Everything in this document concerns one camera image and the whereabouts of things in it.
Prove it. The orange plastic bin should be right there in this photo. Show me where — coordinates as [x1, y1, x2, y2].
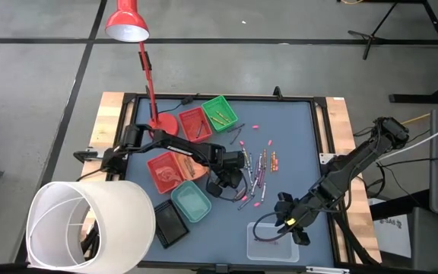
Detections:
[175, 151, 211, 182]

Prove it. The yellow floor cable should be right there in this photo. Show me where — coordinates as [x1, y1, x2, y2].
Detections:
[401, 100, 438, 125]

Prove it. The dark grey equipment case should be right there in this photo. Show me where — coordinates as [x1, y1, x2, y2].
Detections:
[370, 207, 438, 274]

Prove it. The green plastic basket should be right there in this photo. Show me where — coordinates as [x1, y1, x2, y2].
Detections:
[201, 94, 240, 133]

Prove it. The teal plastic bin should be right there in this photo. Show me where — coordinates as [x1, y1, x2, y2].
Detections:
[170, 180, 212, 224]

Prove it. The black lamp power cord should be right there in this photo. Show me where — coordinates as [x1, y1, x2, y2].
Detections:
[157, 94, 202, 115]

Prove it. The black stand base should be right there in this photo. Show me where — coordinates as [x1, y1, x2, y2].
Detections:
[389, 74, 438, 105]

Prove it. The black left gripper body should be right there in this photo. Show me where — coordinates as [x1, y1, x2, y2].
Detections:
[217, 151, 246, 190]

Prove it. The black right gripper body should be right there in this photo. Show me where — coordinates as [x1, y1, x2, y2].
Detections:
[284, 196, 321, 231]

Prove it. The white cable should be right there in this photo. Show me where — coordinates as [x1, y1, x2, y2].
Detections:
[378, 116, 438, 163]

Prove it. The black left camera cable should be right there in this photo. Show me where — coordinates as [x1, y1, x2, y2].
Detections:
[205, 173, 249, 202]

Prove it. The clear plastic bin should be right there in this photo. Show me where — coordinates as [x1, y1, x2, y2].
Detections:
[246, 221, 300, 263]

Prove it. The red plastic basket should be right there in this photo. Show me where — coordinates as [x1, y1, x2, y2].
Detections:
[177, 107, 214, 144]
[146, 151, 186, 195]

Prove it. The white lampshade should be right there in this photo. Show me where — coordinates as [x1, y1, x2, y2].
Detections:
[25, 180, 157, 274]

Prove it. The wooden table side board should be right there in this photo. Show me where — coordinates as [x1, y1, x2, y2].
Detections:
[78, 91, 125, 183]
[324, 96, 382, 264]

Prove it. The brown crayon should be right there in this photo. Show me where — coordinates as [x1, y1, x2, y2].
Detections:
[184, 155, 197, 178]

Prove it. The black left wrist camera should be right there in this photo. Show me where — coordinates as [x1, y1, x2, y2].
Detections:
[205, 181, 224, 199]

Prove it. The black metal table frame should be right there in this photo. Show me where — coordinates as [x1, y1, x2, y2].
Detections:
[111, 92, 357, 274]

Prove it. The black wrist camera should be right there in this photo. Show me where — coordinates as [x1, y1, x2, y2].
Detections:
[205, 181, 224, 199]
[274, 203, 285, 226]

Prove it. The black tripod stand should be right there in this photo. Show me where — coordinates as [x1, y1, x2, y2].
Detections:
[347, 0, 438, 61]

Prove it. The red desk lamp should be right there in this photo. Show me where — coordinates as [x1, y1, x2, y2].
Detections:
[104, 0, 180, 139]

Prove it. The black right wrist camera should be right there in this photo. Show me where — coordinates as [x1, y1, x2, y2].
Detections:
[274, 203, 285, 226]

